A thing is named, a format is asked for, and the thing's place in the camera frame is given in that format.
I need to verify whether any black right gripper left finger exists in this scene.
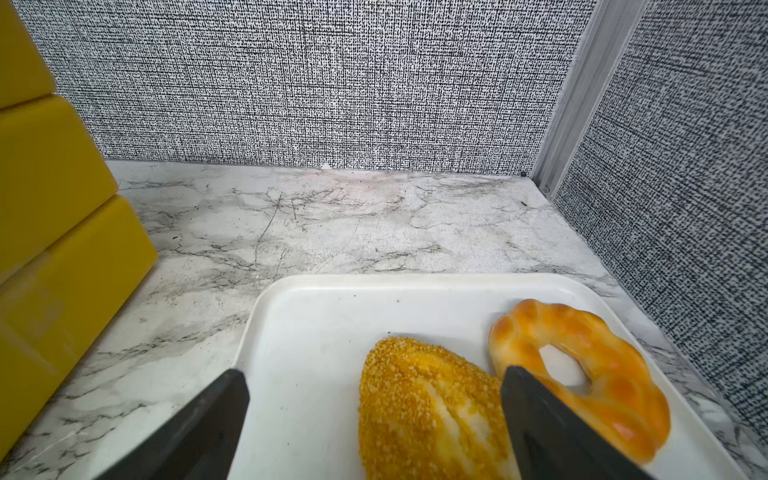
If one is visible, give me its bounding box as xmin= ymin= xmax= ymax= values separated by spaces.
xmin=99 ymin=369 xmax=250 ymax=479

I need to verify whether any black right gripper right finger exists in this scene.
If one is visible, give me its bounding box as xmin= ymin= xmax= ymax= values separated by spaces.
xmin=501 ymin=366 xmax=651 ymax=480

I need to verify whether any yellow plastic drawer cabinet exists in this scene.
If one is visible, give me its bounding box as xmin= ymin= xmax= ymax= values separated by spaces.
xmin=1 ymin=1 xmax=157 ymax=452

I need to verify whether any crumb-coated oval bread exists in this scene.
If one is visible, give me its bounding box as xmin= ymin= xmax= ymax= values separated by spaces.
xmin=358 ymin=337 xmax=520 ymax=479

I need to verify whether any white plastic tray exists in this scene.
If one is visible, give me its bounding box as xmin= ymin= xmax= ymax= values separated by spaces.
xmin=227 ymin=273 xmax=748 ymax=480

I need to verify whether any glazed twisted ring bread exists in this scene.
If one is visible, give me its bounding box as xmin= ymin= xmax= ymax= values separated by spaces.
xmin=488 ymin=299 xmax=671 ymax=465

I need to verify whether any aluminium enclosure frame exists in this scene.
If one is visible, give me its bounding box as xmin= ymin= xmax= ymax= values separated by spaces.
xmin=532 ymin=0 xmax=647 ymax=200

